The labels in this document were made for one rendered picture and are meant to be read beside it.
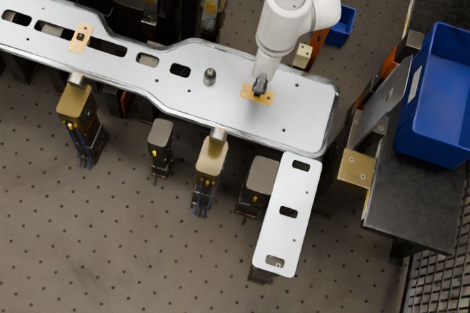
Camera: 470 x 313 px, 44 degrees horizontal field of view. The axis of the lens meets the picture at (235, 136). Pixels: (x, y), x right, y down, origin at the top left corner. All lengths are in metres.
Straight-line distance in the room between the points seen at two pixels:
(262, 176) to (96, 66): 0.49
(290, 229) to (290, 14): 0.53
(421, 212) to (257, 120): 0.45
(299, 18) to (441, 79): 0.61
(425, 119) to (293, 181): 0.37
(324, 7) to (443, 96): 0.54
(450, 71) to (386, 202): 0.40
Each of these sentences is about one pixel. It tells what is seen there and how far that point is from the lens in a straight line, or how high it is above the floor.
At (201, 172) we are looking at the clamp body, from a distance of 1.33.
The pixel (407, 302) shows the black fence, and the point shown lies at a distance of 1.67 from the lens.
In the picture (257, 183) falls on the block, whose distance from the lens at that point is 1.40.
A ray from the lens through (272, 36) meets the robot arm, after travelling 1.12.
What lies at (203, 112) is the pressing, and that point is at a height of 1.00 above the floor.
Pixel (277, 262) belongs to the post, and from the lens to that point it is 1.36.
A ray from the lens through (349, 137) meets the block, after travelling 1.46.
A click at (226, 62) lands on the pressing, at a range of 1.48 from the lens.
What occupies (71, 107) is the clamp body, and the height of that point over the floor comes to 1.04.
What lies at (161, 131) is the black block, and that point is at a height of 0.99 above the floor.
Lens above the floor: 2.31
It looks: 69 degrees down
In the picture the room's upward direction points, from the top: 16 degrees clockwise
